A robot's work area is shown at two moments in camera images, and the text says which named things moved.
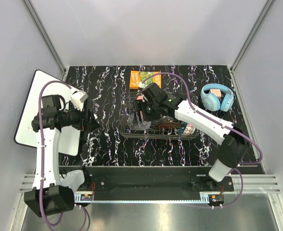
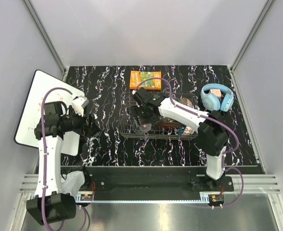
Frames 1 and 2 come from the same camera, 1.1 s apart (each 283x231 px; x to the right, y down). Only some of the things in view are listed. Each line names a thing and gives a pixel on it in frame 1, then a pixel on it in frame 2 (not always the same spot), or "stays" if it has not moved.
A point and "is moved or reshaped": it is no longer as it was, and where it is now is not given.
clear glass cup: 142,125 is moved or reshaped
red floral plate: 166,124 stays
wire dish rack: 160,127 stays
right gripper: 139,105 stays
